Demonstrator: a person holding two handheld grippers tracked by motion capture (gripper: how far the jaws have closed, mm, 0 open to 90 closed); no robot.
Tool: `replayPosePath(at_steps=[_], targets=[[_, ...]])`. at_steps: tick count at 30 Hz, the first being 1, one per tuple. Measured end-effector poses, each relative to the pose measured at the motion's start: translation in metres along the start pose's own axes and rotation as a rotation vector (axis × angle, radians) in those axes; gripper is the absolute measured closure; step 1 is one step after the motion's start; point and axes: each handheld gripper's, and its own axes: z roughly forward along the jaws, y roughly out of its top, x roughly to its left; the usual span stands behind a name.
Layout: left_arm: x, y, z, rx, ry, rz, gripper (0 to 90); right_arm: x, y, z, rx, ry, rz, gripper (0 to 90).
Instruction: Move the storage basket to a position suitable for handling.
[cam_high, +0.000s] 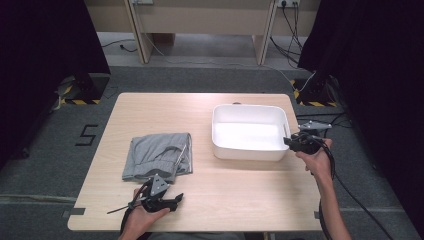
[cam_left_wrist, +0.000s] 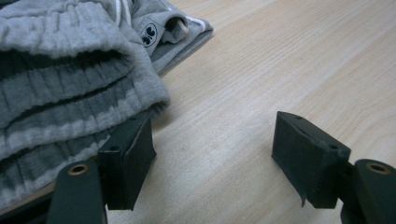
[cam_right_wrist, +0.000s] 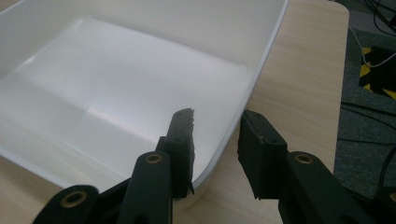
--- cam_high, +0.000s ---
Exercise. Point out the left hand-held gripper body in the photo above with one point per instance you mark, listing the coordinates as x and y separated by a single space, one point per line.
156 200

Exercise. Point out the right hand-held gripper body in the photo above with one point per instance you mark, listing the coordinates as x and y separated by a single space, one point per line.
308 143

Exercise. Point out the white plastic bin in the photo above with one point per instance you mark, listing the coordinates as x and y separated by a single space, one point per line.
250 133

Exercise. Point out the grey pants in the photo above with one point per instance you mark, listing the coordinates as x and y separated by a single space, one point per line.
156 153

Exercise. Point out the person's right hand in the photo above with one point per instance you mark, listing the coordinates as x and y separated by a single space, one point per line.
318 165

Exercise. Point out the person's left hand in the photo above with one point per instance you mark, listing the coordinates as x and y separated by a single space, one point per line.
140 221

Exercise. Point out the yellow black hazard tape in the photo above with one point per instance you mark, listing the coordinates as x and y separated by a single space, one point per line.
316 104
80 102

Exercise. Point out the person's grey clothing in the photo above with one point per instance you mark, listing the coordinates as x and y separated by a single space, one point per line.
200 236

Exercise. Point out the black stand base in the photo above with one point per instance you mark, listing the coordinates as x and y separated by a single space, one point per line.
93 86
316 91

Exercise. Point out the grey floor tape piece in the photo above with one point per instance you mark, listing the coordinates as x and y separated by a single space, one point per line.
76 211
316 215

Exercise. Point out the black curtain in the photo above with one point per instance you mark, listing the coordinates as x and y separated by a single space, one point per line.
40 66
376 66

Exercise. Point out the beige wooden desk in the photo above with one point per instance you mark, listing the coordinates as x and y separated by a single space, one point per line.
200 20

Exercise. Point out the white wall socket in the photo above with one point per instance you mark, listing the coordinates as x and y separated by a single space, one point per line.
288 3

